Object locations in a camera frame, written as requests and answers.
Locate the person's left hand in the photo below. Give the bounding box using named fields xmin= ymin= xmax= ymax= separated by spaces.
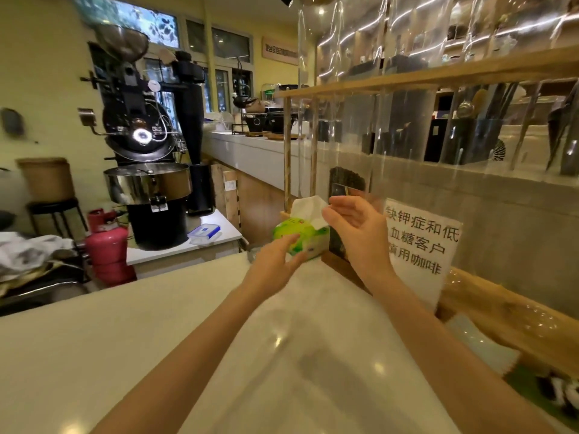
xmin=243 ymin=233 xmax=315 ymax=303

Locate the person's right hand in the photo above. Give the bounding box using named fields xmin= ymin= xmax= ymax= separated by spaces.
xmin=321 ymin=195 xmax=397 ymax=286

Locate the green tissue pack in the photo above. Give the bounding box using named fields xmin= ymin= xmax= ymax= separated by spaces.
xmin=273 ymin=216 xmax=331 ymax=261

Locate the person's left forearm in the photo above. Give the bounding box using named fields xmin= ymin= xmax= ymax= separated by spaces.
xmin=90 ymin=281 xmax=255 ymax=434

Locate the person's right forearm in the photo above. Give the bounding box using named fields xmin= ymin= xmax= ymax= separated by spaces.
xmin=371 ymin=270 xmax=558 ymax=434

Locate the white tissue sheet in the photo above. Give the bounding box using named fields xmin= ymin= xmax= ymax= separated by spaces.
xmin=289 ymin=196 xmax=329 ymax=230

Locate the dark picture card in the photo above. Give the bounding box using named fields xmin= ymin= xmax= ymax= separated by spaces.
xmin=327 ymin=166 xmax=368 ymax=263

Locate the clear container with blue lid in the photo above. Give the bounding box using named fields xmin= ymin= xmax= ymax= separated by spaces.
xmin=187 ymin=224 xmax=222 ymax=246

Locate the white paper notice sheet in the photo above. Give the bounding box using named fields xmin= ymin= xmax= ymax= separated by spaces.
xmin=384 ymin=198 xmax=463 ymax=313

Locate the white long counter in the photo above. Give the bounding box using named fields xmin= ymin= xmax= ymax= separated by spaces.
xmin=202 ymin=129 xmax=317 ymax=198

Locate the white low cabinet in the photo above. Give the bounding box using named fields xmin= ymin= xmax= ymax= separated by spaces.
xmin=126 ymin=209 xmax=243 ymax=280

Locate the clear plastic curtain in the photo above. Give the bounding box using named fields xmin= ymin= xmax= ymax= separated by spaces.
xmin=296 ymin=0 xmax=579 ymax=319

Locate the black utensil holder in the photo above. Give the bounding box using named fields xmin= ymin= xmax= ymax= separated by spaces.
xmin=451 ymin=116 xmax=504 ymax=166

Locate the black coffee roaster machine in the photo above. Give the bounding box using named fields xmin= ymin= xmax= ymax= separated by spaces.
xmin=78 ymin=23 xmax=215 ymax=252

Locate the red gas cylinder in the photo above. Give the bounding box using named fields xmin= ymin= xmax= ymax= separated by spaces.
xmin=85 ymin=209 xmax=137 ymax=286

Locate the black round stool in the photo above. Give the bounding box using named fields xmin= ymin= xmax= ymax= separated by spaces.
xmin=26 ymin=198 xmax=89 ymax=240

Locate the brown paper bucket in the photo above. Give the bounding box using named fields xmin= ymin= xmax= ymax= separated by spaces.
xmin=16 ymin=157 xmax=76 ymax=202

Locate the white crumpled cloth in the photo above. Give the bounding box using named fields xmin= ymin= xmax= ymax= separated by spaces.
xmin=0 ymin=231 xmax=76 ymax=282

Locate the black and white toy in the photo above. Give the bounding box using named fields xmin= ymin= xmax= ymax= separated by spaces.
xmin=536 ymin=374 xmax=579 ymax=418

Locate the wooden shelf frame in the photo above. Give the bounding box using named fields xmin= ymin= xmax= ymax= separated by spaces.
xmin=273 ymin=45 xmax=579 ymax=214

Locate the beige wall sign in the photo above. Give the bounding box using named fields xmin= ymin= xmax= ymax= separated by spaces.
xmin=261 ymin=36 xmax=300 ymax=66

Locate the wooden log rail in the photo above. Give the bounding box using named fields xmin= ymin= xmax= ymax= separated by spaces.
xmin=436 ymin=266 xmax=579 ymax=380

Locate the grey wall fixture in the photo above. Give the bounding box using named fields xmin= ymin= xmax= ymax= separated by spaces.
xmin=0 ymin=107 xmax=27 ymax=139

